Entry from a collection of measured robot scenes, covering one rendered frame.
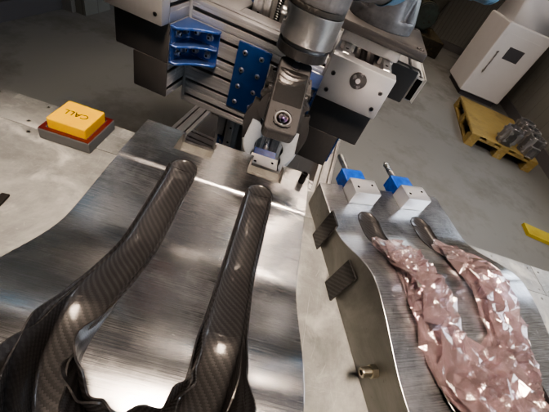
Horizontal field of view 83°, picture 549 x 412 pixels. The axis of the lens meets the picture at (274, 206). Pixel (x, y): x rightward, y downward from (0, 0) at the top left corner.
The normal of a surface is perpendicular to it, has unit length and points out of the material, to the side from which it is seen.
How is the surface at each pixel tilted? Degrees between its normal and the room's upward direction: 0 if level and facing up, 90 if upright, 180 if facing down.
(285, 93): 30
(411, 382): 10
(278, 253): 3
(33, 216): 0
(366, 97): 90
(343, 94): 90
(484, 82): 90
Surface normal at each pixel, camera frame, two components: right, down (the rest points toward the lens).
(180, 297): 0.33, -0.91
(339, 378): 0.29, -0.66
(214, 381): 0.09, -0.18
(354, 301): -0.95, -0.09
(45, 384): 0.50, -0.15
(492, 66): -0.21, 0.66
